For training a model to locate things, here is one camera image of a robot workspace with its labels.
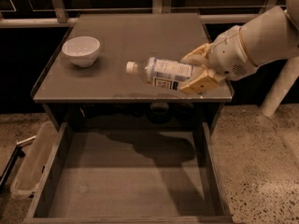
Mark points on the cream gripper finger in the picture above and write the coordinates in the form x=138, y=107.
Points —
x=198, y=56
x=203, y=79

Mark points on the open grey top drawer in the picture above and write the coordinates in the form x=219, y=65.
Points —
x=114, y=176

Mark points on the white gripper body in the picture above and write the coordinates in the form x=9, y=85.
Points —
x=228, y=56

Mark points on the metal railing frame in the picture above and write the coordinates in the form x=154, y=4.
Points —
x=61, y=13

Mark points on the clear blue-labelled plastic bottle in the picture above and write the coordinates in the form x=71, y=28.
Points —
x=161, y=73

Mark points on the grey drawer cabinet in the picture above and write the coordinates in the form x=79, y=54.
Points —
x=124, y=38

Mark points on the white ceramic bowl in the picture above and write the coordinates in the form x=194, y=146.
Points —
x=82, y=51

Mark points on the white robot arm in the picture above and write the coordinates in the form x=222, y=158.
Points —
x=272, y=36

